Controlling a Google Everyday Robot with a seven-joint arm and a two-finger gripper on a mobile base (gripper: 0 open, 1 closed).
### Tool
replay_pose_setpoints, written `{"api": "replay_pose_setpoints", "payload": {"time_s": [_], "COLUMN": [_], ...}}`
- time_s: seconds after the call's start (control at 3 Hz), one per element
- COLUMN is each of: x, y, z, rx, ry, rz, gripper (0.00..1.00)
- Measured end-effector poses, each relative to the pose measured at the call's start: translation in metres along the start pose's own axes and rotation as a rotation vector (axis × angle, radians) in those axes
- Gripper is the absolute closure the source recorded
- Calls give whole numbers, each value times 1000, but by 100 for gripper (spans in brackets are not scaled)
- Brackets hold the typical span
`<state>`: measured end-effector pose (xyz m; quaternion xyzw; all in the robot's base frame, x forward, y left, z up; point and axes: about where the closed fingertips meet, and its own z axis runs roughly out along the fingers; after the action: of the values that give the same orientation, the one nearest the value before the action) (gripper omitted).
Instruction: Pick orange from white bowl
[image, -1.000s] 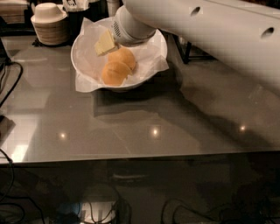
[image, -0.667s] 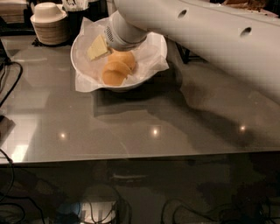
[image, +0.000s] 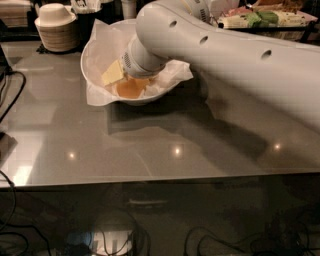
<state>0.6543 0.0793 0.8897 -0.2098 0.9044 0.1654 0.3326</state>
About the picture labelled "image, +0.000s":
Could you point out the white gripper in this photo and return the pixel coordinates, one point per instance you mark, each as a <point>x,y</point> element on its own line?
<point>132,65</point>

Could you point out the orange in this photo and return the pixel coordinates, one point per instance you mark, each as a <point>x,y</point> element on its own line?
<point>132,88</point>

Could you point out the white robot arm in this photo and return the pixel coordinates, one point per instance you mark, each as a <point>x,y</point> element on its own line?
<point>281,73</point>

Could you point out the black utensil holder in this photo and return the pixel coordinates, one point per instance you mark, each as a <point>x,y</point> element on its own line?
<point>86,12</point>

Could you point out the white cup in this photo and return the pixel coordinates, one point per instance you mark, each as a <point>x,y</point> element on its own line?
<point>129,8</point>

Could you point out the stack of paper bowls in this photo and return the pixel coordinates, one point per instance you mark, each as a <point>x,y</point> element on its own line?
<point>57,27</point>

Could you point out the green packet in rack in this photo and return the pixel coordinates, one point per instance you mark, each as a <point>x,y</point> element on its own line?
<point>262,19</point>

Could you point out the black wire rack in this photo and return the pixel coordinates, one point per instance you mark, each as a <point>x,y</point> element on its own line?
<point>292,26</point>

